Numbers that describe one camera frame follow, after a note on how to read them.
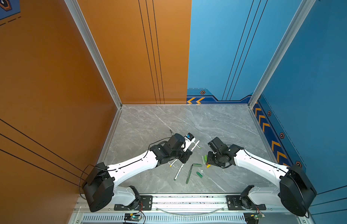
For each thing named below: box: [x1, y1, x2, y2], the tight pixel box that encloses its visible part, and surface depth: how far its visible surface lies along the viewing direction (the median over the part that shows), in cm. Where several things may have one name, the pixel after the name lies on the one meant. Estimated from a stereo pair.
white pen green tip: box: [173, 163, 185, 182], surface depth 85 cm
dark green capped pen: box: [185, 164, 194, 185], surface depth 84 cm
